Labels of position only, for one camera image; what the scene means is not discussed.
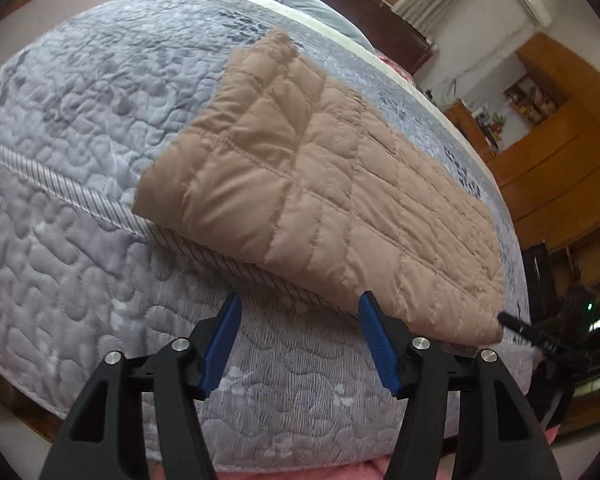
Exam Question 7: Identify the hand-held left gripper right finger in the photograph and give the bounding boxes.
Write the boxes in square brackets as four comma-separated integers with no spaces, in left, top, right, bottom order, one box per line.
[358,291,563,480]

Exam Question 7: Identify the grey quilted bedspread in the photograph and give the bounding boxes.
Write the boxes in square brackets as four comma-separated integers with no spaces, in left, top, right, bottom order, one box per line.
[0,0,533,466]

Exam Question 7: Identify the pink under sheet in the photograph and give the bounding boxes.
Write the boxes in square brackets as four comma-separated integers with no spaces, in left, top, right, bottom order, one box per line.
[150,455,396,480]

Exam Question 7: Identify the checked cream curtain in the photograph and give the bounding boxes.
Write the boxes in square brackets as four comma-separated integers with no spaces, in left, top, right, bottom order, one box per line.
[392,0,511,48]

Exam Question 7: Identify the wooden wardrobe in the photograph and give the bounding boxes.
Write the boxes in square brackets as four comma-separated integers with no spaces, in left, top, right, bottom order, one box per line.
[490,32,600,236]

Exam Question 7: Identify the black chair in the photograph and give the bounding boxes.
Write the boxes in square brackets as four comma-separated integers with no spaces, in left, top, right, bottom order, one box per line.
[522,242,551,321]

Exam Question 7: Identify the wooden desk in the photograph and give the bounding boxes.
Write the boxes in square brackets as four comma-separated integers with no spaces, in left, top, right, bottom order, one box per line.
[445,100,501,161]

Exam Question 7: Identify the dark wooden headboard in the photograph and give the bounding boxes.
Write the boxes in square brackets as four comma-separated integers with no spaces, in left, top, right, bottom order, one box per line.
[285,0,433,78]

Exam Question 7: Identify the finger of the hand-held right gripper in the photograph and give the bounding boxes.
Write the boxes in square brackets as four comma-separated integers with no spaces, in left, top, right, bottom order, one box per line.
[499,312,548,348]

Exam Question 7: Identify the pink floral bedding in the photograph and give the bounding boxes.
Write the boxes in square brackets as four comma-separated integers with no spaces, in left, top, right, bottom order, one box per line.
[375,50,416,83]

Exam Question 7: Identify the beige quilted coat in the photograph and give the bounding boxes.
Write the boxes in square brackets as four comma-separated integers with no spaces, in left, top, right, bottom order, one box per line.
[132,27,506,346]

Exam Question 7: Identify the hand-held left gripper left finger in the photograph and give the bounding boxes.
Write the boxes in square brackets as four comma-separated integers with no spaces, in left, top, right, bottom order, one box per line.
[39,291,243,480]

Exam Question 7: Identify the grey pillow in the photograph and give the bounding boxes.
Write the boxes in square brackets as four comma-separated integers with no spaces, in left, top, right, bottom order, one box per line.
[252,0,371,53]

